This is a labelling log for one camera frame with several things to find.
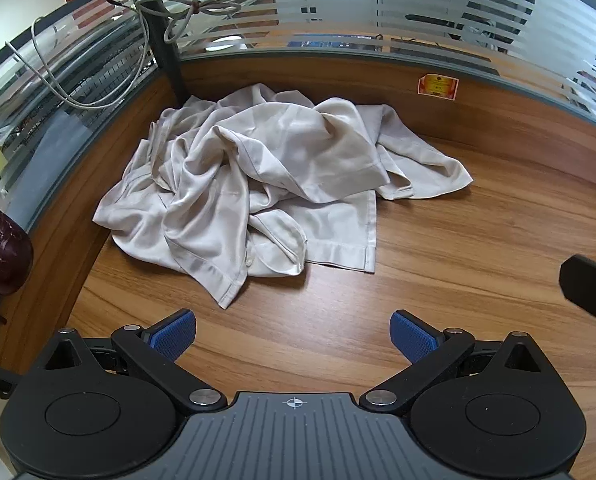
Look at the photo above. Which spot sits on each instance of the red yellow sticker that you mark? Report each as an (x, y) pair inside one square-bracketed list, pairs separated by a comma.
[(438, 85)]

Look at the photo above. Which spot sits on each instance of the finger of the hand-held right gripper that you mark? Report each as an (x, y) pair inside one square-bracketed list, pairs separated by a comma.
[(590, 285)]

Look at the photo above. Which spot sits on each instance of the dark red vase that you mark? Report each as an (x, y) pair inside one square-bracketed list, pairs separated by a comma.
[(0, 247)]

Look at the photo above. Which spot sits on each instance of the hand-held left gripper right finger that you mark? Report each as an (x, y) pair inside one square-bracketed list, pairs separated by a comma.
[(412, 336)]

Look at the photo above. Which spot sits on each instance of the black partition post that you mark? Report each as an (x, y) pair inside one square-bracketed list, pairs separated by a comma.
[(165, 45)]

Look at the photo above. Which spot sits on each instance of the beige button shirt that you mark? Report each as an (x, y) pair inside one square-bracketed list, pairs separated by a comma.
[(197, 220)]

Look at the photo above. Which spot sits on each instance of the striped frosted glass partition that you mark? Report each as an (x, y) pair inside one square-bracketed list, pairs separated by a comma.
[(52, 110), (403, 5)]

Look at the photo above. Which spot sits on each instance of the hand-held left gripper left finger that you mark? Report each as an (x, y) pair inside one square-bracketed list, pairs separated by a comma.
[(173, 335)]

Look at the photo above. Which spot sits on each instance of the white collared shirt black label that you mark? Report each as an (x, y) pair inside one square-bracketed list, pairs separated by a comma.
[(328, 160)]

